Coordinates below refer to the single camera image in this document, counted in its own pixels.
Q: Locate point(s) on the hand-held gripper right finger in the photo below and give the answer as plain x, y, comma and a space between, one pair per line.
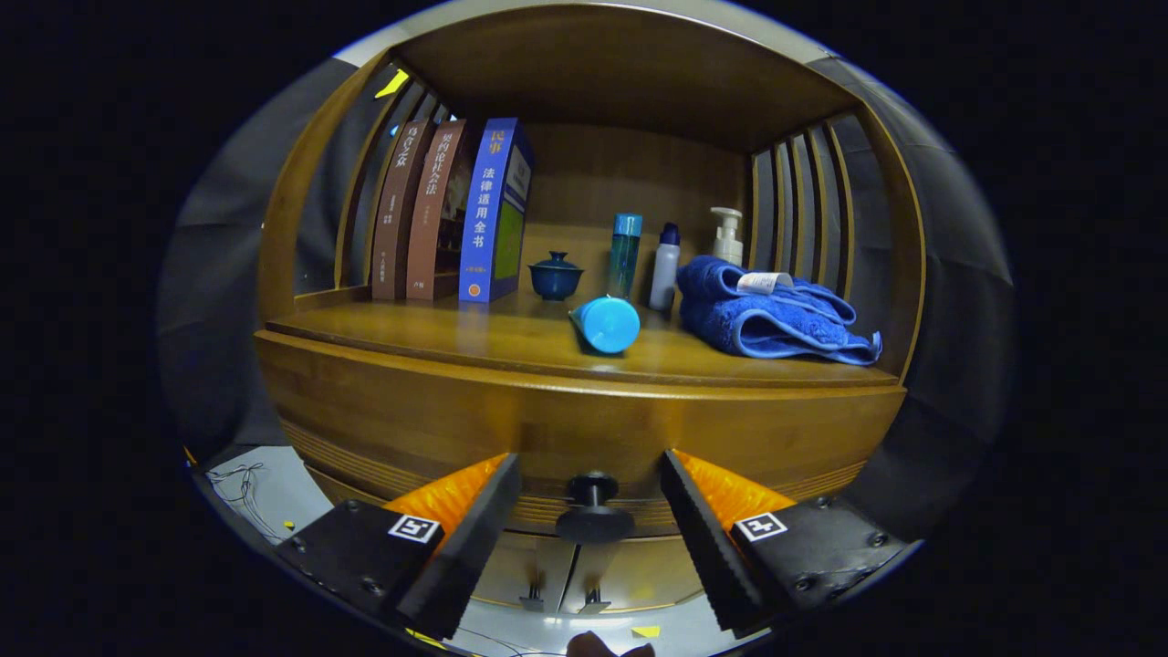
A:
707, 547

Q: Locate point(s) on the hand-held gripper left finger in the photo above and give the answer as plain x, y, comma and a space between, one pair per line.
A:
474, 547

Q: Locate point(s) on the blue cosmetic tube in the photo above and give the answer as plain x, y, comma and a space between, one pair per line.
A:
610, 326

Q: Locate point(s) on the wooden cabinet door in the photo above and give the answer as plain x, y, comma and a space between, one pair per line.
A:
643, 575
525, 570

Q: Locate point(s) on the wooden countertop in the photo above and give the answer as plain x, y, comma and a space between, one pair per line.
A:
511, 338

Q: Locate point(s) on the wooden cabinet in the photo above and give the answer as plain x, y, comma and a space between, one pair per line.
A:
620, 64

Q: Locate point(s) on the yellow tape piece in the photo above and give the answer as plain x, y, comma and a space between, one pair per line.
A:
645, 631

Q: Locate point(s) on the blue folded towel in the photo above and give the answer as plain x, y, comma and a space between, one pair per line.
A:
766, 324

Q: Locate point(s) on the white bottle blue cap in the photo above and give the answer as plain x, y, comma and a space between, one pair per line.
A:
664, 274

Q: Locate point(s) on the blue lidded teacup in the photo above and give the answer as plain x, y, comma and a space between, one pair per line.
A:
556, 278

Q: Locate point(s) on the teal clear bottle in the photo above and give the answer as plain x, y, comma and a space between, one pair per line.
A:
624, 260

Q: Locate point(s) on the white pump bottle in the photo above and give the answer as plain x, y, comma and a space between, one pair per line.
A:
727, 245

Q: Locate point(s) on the blue book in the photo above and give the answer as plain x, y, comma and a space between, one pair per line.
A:
484, 210

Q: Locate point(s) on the dark brown book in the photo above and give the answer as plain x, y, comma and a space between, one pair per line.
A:
394, 219

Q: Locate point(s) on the reddish brown book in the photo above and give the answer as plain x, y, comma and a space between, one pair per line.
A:
433, 210

